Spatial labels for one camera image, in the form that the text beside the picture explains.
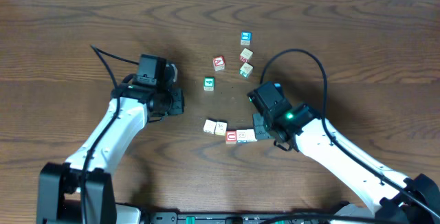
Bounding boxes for plain cream wooden block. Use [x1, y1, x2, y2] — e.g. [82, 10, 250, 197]
[245, 129, 257, 142]

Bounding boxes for blue-edged number 3 block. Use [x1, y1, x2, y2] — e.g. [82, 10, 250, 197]
[236, 130, 248, 143]

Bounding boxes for red U wooden block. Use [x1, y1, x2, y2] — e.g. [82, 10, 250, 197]
[225, 131, 237, 144]

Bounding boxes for cream block with yellow side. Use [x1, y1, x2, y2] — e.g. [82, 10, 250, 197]
[203, 119, 217, 134]

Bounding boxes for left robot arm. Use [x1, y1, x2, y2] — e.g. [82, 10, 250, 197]
[36, 54, 184, 223]

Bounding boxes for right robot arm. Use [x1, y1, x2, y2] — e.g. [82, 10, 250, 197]
[247, 82, 439, 223]

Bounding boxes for green 4 wooden block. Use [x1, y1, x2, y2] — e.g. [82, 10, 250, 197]
[203, 77, 215, 91]

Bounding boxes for green J wooden block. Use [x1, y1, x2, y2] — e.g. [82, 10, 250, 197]
[239, 63, 254, 78]

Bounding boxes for red A wooden block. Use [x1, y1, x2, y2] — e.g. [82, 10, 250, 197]
[212, 56, 226, 71]

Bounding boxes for red M wooden block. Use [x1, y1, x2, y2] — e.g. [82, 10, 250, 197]
[239, 48, 254, 63]

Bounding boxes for blue-top wooden block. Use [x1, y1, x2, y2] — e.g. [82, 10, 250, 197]
[240, 32, 252, 46]

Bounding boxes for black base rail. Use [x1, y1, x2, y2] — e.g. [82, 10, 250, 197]
[144, 210, 344, 224]

